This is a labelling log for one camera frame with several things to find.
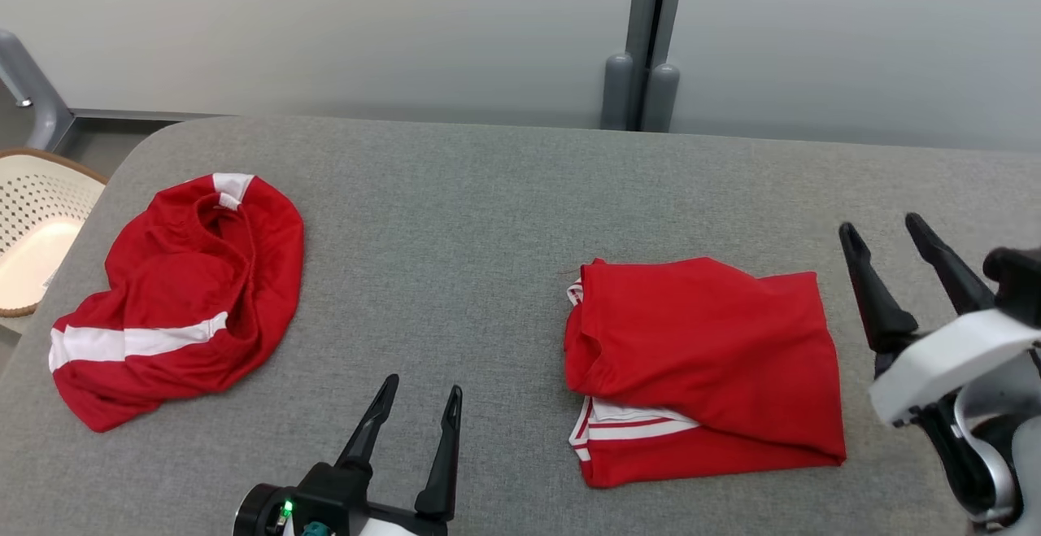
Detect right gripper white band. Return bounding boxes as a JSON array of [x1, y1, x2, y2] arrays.
[[838, 212, 1041, 427]]

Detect cream perforated laundry basket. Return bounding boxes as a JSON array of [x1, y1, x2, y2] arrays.
[[0, 148, 108, 318]]

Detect red white basketball jersey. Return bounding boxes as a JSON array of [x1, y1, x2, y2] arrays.
[[564, 257, 847, 490]]

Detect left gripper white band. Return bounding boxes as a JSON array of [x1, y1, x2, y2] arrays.
[[336, 374, 463, 536]]

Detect red shorts with white stripes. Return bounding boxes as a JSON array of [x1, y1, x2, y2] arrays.
[[49, 172, 306, 434]]

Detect grey partition post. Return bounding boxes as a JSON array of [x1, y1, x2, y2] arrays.
[[600, 0, 690, 132]]

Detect grey metal tube leg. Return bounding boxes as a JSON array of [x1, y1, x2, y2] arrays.
[[0, 29, 189, 153]]

